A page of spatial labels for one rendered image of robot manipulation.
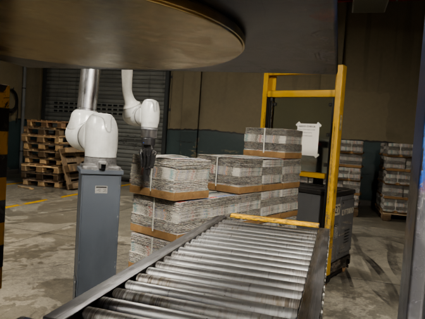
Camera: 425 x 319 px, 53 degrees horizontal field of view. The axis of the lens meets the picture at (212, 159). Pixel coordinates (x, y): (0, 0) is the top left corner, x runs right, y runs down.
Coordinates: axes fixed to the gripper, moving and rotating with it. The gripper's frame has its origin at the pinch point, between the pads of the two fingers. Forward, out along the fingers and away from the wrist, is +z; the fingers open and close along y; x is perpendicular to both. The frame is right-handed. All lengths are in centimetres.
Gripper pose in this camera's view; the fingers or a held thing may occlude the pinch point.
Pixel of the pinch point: (146, 175)
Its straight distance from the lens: 240.7
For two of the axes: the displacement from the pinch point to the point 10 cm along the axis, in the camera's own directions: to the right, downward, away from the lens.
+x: -6.1, 0.0, -7.9
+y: -7.9, -0.8, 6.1
